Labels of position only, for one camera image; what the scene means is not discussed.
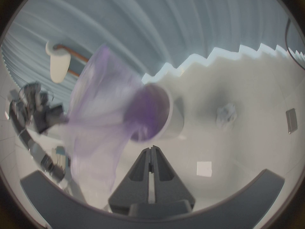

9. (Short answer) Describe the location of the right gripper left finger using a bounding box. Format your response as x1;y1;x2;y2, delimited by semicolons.
108;147;151;214

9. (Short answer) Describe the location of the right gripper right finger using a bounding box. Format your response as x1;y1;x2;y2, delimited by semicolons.
152;145;196;211

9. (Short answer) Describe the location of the black cable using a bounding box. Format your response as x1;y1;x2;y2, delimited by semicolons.
285;18;305;70

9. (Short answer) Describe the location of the white trash bin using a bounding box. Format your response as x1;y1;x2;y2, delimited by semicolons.
130;84;185;142

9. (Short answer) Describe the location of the white cushioned wooden chair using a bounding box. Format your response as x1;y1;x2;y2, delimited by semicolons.
45;41;90;83

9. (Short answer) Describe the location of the purple plastic bag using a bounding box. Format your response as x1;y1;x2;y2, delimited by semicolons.
63;44;171;200

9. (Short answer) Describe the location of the crumpled white paper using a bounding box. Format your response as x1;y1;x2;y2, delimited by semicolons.
216;103;237;129

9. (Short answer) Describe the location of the blue-green curtain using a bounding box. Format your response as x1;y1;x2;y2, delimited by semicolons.
1;0;305;97

